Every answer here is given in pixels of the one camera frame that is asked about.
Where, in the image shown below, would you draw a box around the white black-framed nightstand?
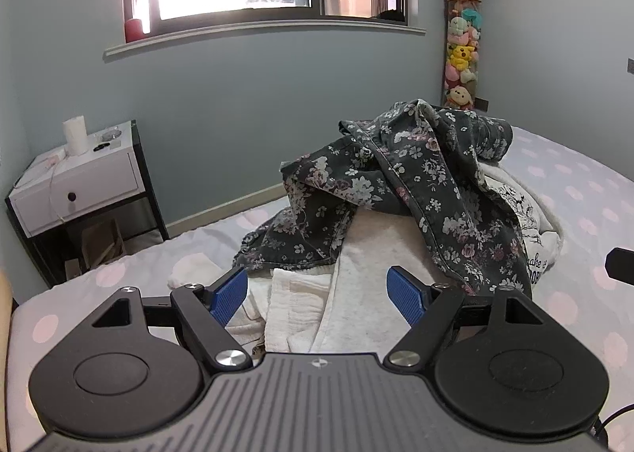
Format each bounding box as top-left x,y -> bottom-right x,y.
5,120 -> 172,289

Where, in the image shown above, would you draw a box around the basket under nightstand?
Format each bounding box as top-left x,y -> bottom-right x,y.
80,219 -> 126,268

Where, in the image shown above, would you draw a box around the white charging cable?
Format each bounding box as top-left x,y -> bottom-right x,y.
46,155 -> 68,226

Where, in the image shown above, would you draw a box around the dark floral pants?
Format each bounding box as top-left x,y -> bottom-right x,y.
233,98 -> 533,299

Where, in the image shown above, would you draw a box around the beige cloth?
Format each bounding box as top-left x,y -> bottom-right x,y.
0,268 -> 19,383

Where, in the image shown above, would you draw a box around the white printed shirt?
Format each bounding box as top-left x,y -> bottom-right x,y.
478,162 -> 565,295

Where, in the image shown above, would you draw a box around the off-white sweatshirt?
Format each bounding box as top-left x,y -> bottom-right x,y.
309,207 -> 447,356

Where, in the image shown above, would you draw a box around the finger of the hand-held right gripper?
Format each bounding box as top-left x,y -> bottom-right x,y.
605,247 -> 634,284

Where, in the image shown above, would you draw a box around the black cable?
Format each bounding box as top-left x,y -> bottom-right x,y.
592,402 -> 634,439

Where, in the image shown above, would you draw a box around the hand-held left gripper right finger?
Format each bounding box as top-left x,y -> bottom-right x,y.
385,266 -> 548,373

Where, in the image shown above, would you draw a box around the white waffle towel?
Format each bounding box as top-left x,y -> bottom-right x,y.
264,268 -> 342,356

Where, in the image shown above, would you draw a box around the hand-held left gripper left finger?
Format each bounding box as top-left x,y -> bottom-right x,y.
86,266 -> 253,374

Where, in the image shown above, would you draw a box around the clear tube of plush toys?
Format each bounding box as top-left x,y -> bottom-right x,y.
441,0 -> 483,111

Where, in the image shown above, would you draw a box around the white tissue roll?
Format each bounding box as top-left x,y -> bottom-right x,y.
62,116 -> 89,157

